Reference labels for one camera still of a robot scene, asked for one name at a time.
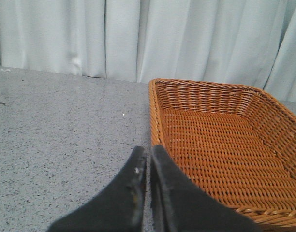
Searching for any brown wicker basket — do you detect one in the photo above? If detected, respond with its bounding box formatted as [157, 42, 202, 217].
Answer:
[148, 79, 296, 232]

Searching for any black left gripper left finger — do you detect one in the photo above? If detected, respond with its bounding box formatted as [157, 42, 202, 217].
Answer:
[48, 146, 147, 232]

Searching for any white curtain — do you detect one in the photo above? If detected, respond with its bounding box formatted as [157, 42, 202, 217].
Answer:
[0, 0, 296, 102]

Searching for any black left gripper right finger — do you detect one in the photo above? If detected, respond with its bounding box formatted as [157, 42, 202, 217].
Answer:
[150, 145, 261, 232]

